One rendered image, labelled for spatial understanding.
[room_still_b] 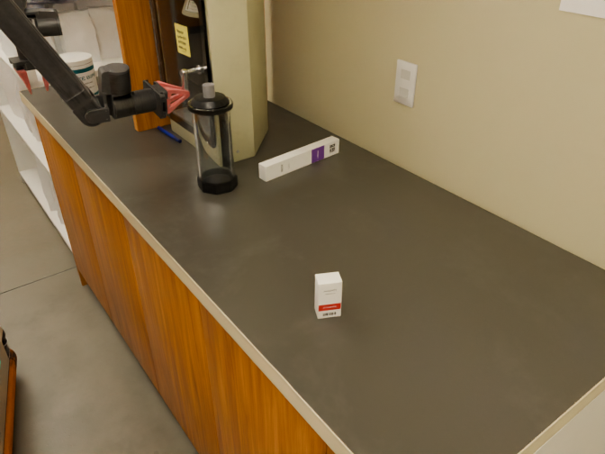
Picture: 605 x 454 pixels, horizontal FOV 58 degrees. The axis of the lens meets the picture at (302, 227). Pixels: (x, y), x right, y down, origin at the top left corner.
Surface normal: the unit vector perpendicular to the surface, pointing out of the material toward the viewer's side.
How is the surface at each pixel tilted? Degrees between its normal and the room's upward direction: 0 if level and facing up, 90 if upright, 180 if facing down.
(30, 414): 0
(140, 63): 90
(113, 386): 0
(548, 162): 90
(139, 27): 90
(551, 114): 90
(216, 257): 0
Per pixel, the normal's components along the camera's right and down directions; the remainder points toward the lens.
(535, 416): 0.00, -0.84
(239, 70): 0.60, 0.43
